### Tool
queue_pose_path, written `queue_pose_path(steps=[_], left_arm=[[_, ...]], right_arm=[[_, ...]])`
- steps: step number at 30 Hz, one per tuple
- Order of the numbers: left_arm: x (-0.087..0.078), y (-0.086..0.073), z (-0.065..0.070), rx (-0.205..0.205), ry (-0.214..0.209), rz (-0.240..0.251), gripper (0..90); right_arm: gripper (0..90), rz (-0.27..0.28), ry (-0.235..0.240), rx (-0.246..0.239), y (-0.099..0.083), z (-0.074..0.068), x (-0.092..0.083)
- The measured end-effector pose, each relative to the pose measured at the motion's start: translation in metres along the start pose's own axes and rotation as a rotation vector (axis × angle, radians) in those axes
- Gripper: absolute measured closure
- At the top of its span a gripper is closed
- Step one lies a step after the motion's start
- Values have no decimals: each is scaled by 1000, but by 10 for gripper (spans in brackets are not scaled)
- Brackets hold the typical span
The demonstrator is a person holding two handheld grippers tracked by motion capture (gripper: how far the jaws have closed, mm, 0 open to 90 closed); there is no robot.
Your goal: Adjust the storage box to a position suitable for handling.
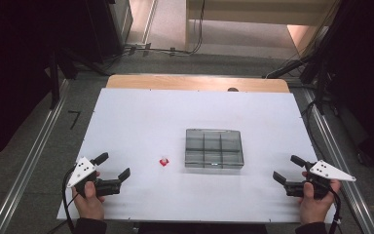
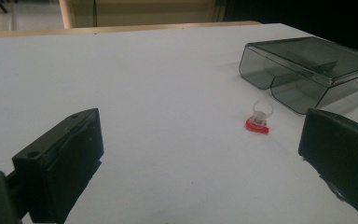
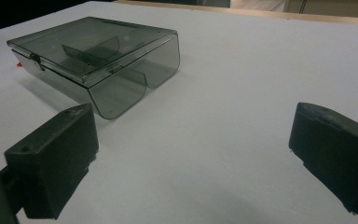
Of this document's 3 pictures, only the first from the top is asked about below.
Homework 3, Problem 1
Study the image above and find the wooden table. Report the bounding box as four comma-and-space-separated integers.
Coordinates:
105, 74, 290, 94

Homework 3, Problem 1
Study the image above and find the clear grey compartment box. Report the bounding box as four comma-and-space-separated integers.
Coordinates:
184, 128, 245, 170

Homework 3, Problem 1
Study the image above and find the dark curtain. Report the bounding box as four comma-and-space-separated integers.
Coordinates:
305, 0, 374, 174
0, 0, 89, 167

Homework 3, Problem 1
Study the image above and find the metal floor rail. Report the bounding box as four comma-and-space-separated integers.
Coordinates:
0, 79, 71, 234
301, 87, 374, 234

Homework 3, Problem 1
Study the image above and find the pale metal floor strip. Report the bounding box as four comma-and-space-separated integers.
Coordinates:
141, 0, 160, 47

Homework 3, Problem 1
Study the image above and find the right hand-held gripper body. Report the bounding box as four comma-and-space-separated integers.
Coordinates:
283, 159, 357, 200

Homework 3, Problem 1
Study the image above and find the beige wooden bench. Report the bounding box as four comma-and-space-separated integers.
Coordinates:
184, 0, 339, 52

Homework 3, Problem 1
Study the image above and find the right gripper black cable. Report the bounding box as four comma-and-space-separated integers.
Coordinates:
328, 187, 344, 234

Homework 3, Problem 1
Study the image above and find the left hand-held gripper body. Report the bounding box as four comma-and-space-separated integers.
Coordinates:
67, 156, 123, 198

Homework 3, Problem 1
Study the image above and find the black metal stand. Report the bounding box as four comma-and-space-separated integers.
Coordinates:
262, 55, 339, 115
43, 48, 111, 110

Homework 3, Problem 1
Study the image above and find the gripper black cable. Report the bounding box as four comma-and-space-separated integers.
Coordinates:
61, 167, 79, 234
328, 187, 344, 234

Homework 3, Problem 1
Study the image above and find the dark grey cabinet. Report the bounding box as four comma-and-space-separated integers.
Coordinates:
84, 0, 134, 64

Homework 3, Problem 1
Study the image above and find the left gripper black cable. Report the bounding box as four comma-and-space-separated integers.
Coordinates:
61, 167, 79, 234

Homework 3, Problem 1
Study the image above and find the black floor cable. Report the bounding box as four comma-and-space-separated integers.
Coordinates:
301, 100, 325, 157
123, 0, 206, 57

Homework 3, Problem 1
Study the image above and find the person's right hand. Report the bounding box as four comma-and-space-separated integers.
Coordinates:
298, 171, 343, 225

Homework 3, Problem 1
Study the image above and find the person's left hand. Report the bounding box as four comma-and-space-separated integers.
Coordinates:
71, 171, 106, 221

